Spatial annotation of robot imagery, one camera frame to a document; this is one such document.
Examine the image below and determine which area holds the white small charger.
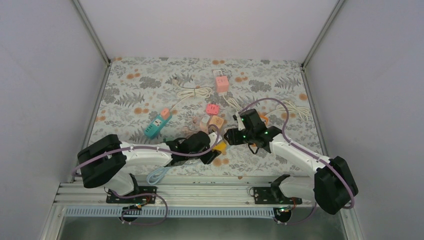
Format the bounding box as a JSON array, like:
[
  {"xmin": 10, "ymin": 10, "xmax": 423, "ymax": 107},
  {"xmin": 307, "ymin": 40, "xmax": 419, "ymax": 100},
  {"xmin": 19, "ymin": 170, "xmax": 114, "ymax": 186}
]
[{"xmin": 200, "ymin": 114, "xmax": 211, "ymax": 125}]

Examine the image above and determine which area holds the aluminium corner frame post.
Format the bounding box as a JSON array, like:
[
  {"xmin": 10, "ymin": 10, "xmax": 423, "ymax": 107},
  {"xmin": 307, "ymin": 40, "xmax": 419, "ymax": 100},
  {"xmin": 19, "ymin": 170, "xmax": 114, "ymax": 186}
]
[{"xmin": 301, "ymin": 0, "xmax": 345, "ymax": 72}]

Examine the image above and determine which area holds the teal power strip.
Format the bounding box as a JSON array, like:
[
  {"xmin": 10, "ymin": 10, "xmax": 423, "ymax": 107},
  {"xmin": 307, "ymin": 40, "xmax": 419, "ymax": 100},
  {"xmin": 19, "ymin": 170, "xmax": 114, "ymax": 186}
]
[{"xmin": 143, "ymin": 114, "xmax": 172, "ymax": 139}]

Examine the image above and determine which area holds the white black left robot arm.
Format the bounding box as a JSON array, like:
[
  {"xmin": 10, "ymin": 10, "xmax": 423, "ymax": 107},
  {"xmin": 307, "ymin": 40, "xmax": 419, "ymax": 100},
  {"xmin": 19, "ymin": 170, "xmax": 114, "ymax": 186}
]
[{"xmin": 73, "ymin": 131, "xmax": 223, "ymax": 203}]

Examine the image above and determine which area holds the aluminium rail base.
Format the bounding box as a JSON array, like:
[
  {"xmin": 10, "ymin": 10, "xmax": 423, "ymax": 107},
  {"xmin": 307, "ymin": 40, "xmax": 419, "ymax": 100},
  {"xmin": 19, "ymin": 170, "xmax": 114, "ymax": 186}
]
[{"xmin": 52, "ymin": 175, "xmax": 354, "ymax": 220}]

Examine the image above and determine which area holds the yellow cube socket adapter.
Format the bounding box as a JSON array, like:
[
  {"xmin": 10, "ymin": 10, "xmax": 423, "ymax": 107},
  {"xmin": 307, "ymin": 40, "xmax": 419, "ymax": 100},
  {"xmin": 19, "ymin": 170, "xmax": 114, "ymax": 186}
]
[{"xmin": 212, "ymin": 141, "xmax": 227, "ymax": 155}]

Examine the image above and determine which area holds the pink plug adapter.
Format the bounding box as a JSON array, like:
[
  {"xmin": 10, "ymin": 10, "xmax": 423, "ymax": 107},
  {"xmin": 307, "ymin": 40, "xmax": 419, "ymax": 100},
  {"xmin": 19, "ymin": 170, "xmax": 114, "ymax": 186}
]
[{"xmin": 205, "ymin": 103, "xmax": 220, "ymax": 116}]

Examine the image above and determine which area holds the floral patterned table mat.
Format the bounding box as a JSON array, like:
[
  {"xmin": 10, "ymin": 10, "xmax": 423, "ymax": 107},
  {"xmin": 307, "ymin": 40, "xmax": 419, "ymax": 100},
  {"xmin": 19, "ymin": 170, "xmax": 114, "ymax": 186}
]
[{"xmin": 81, "ymin": 56, "xmax": 327, "ymax": 178}]

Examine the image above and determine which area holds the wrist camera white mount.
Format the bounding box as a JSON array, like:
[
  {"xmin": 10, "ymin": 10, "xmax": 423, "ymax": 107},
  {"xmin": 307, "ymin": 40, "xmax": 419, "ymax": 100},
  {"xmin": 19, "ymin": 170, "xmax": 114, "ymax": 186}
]
[
  {"xmin": 233, "ymin": 112, "xmax": 246, "ymax": 131},
  {"xmin": 208, "ymin": 131, "xmax": 219, "ymax": 145}
]

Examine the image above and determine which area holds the pink cube socket adapter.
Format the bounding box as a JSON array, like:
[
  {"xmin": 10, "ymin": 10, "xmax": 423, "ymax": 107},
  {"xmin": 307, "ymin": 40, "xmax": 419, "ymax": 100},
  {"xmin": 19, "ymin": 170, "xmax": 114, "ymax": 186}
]
[{"xmin": 215, "ymin": 75, "xmax": 230, "ymax": 93}]

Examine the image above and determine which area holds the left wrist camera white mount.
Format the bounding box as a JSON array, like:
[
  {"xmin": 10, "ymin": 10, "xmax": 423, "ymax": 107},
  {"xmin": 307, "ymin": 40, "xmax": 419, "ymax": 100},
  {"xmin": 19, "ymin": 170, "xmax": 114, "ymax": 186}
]
[{"xmin": 208, "ymin": 131, "xmax": 219, "ymax": 145}]

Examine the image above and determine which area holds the salmon plug on teal strip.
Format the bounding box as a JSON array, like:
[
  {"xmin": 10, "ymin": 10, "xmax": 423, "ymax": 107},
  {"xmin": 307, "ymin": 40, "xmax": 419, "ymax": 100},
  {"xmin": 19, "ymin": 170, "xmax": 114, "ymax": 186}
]
[{"xmin": 160, "ymin": 108, "xmax": 171, "ymax": 121}]

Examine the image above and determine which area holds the white power strip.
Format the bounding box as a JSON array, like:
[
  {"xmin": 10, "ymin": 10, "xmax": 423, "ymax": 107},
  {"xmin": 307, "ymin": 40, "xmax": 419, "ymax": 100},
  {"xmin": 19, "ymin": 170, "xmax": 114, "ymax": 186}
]
[{"xmin": 212, "ymin": 69, "xmax": 224, "ymax": 77}]

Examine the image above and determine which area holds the round pink power socket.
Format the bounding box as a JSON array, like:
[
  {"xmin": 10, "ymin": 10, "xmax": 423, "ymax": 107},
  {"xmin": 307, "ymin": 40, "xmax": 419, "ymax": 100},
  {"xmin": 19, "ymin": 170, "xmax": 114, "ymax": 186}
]
[{"xmin": 199, "ymin": 122, "xmax": 209, "ymax": 134}]

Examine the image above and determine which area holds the orange power strip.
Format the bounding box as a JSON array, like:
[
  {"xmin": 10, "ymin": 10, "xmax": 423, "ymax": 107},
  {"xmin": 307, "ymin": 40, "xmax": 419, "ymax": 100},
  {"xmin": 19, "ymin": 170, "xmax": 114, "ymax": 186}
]
[{"xmin": 249, "ymin": 112, "xmax": 268, "ymax": 148}]

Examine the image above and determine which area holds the white power strip cable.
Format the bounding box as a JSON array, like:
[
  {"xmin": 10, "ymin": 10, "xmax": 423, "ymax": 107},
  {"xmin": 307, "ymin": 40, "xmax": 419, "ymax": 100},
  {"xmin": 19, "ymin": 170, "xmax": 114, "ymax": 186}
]
[{"xmin": 170, "ymin": 76, "xmax": 213, "ymax": 112}]

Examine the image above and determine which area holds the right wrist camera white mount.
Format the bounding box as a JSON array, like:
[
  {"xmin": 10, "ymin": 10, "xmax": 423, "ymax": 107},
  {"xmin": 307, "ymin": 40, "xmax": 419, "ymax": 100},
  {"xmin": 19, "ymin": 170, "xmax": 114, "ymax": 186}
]
[{"xmin": 233, "ymin": 112, "xmax": 246, "ymax": 131}]

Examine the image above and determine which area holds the blue coiled cable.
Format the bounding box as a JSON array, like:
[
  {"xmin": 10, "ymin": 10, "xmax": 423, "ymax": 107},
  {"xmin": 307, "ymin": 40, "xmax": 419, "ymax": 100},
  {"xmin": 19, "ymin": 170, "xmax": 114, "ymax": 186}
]
[{"xmin": 146, "ymin": 158, "xmax": 203, "ymax": 186}]

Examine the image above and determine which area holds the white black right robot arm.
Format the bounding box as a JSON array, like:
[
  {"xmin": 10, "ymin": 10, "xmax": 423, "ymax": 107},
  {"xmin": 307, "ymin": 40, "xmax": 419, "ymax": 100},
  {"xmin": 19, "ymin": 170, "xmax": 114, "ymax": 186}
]
[{"xmin": 223, "ymin": 109, "xmax": 359, "ymax": 215}]

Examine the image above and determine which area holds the left aluminium corner post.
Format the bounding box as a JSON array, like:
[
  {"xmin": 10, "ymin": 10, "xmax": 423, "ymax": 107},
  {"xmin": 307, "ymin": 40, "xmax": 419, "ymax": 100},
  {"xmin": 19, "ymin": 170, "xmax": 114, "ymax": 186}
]
[{"xmin": 71, "ymin": 0, "xmax": 111, "ymax": 66}]

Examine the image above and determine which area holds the beige cube socket adapter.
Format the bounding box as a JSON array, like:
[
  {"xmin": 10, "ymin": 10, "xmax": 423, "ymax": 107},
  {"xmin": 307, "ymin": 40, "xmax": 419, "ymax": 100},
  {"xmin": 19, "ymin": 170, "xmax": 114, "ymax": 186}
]
[{"xmin": 208, "ymin": 115, "xmax": 225, "ymax": 130}]

